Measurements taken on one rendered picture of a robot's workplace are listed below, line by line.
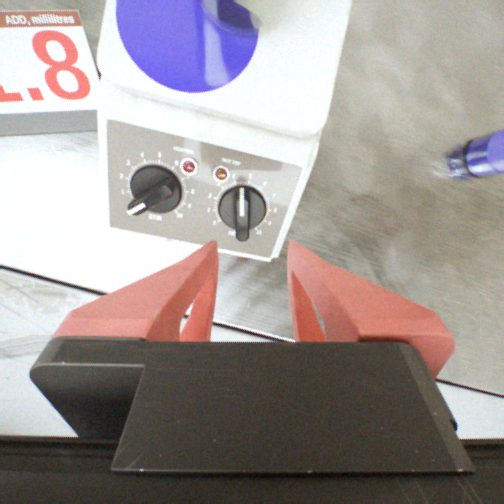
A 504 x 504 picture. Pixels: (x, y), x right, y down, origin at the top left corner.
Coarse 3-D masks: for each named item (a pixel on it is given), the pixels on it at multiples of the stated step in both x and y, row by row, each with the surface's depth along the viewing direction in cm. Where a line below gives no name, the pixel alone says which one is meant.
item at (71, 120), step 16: (80, 32) 18; (96, 80) 20; (0, 112) 20; (16, 112) 20; (32, 112) 20; (48, 112) 21; (64, 112) 21; (80, 112) 21; (96, 112) 21; (0, 128) 20; (16, 128) 20; (32, 128) 21; (48, 128) 21; (64, 128) 21; (80, 128) 21; (96, 128) 21
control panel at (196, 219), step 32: (128, 128) 16; (128, 160) 17; (160, 160) 17; (192, 160) 17; (224, 160) 17; (256, 160) 17; (128, 192) 18; (192, 192) 18; (224, 192) 18; (288, 192) 18; (128, 224) 20; (160, 224) 20; (192, 224) 20; (224, 224) 20
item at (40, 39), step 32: (0, 32) 17; (32, 32) 17; (64, 32) 18; (0, 64) 18; (32, 64) 18; (64, 64) 19; (0, 96) 19; (32, 96) 20; (64, 96) 20; (96, 96) 20
